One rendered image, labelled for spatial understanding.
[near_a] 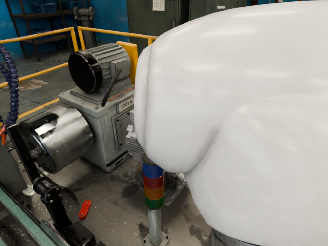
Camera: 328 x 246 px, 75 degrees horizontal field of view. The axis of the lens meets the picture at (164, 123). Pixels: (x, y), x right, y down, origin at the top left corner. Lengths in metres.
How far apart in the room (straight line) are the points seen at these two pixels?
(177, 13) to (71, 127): 2.92
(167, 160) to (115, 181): 0.96
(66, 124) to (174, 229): 0.60
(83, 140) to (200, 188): 0.83
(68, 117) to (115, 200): 0.41
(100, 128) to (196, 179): 0.85
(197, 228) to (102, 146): 0.54
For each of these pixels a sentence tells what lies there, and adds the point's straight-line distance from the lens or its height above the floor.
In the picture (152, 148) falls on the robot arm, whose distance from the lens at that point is 0.16.
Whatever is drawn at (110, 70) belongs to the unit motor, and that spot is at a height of 1.28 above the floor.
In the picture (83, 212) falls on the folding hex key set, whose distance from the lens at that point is 1.01.
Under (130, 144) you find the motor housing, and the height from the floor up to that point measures 1.08.
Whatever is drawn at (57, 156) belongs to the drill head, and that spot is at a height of 1.05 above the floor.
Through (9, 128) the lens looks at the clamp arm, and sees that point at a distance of 0.78.
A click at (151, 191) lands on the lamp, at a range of 0.64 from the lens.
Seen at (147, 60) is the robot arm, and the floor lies 1.56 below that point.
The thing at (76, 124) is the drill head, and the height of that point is 1.12.
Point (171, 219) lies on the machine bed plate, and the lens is 0.96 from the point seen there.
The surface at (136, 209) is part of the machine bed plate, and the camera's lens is 0.99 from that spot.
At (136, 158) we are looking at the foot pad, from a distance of 0.87.
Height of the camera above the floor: 1.61
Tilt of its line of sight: 33 degrees down
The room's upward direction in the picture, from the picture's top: straight up
